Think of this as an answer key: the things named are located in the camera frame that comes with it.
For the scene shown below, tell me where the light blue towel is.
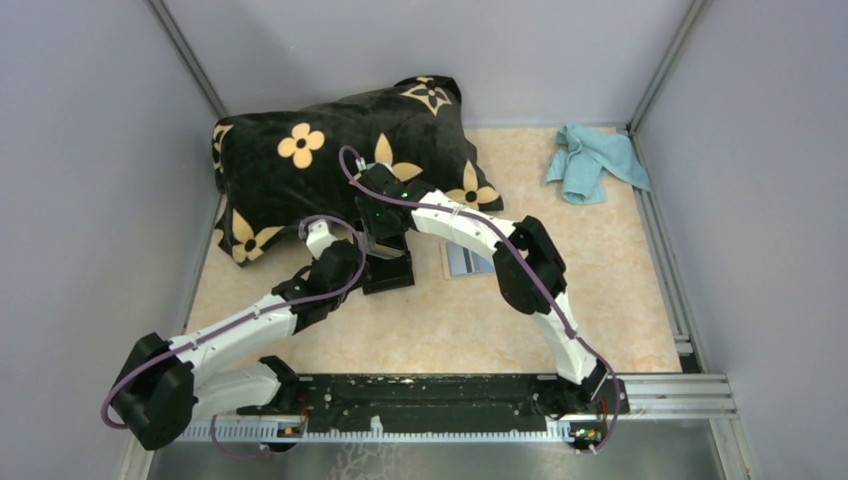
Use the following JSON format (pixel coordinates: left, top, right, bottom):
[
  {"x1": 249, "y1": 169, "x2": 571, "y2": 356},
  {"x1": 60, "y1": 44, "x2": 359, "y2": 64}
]
[{"x1": 543, "y1": 124, "x2": 651, "y2": 205}]

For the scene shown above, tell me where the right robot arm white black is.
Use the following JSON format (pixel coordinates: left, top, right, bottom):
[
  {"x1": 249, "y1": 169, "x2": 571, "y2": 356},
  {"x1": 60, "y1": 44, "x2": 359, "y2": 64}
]
[{"x1": 349, "y1": 164, "x2": 609, "y2": 412}]

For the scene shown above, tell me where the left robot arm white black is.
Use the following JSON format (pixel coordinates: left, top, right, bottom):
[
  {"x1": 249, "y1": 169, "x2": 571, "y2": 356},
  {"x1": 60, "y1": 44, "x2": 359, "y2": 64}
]
[{"x1": 100, "y1": 215, "x2": 366, "y2": 451}]

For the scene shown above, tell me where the black card holder box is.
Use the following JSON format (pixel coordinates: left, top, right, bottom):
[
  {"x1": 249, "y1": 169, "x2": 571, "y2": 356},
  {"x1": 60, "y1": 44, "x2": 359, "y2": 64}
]
[{"x1": 360, "y1": 224, "x2": 415, "y2": 295}]

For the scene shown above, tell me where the black pillow with cream flowers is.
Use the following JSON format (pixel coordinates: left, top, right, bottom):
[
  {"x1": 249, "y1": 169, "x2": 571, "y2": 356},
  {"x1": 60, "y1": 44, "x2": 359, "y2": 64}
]
[{"x1": 211, "y1": 75, "x2": 504, "y2": 266}]

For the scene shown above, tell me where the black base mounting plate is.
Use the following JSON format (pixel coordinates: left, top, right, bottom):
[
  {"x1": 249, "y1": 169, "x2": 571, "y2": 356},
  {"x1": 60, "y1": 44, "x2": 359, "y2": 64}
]
[{"x1": 237, "y1": 374, "x2": 630, "y2": 434}]

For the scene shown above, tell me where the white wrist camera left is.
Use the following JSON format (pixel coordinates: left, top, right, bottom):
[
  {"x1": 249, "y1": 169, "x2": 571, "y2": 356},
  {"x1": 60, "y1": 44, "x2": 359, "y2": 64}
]
[{"x1": 302, "y1": 219, "x2": 337, "y2": 260}]

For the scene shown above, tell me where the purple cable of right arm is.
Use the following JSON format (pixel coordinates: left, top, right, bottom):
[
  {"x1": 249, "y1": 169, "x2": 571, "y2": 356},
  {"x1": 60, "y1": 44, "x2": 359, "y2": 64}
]
[{"x1": 337, "y1": 145, "x2": 624, "y2": 455}]

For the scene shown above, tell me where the aluminium frame rail front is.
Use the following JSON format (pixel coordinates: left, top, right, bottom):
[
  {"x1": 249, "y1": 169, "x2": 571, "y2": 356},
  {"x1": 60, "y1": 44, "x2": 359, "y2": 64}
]
[{"x1": 135, "y1": 372, "x2": 738, "y2": 445}]

